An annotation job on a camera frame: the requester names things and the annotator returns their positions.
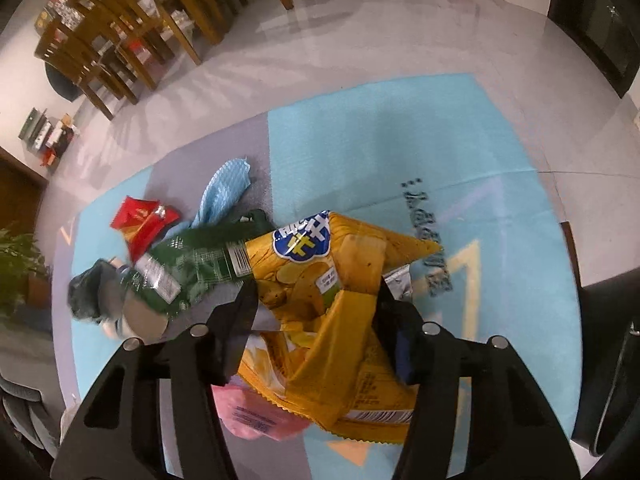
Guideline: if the blue mesh cloth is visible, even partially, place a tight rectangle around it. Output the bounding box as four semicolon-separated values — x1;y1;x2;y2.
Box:
190;157;253;226

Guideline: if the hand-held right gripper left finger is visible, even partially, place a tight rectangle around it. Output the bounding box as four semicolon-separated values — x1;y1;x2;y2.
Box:
50;277;261;480

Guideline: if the green potted plant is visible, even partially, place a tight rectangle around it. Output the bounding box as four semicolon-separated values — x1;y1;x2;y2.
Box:
0;229;54;332

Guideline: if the dark green plastic bag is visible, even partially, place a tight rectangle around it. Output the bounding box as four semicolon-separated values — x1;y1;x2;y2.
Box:
69;259;131;323

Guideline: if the white paper cup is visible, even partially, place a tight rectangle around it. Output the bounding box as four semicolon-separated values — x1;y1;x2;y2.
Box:
107;295;173;343

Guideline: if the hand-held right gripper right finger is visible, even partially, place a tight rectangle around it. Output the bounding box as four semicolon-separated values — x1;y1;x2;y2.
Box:
372;280;581;480

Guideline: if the yellow chip bag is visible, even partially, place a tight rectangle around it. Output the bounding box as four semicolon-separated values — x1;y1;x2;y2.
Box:
235;210;446;446

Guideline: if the black chair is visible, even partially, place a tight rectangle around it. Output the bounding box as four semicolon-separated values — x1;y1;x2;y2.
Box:
570;270;640;457

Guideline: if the dark glass cabinet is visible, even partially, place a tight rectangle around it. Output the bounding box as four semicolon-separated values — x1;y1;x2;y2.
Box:
547;0;640;99

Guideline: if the grey chair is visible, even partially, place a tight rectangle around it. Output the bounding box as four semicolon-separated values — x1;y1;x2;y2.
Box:
0;370;64;462

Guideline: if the teal and purple floor mat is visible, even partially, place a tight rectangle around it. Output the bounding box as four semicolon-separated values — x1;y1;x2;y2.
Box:
50;72;583;480

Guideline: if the pink packet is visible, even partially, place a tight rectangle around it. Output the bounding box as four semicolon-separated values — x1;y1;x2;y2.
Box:
210;377;313;443

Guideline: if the green snack packet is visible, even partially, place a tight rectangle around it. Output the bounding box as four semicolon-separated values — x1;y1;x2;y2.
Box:
132;209;273;317

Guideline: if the red snack packet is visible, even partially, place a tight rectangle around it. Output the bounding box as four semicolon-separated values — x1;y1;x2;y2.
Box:
110;197;181;263

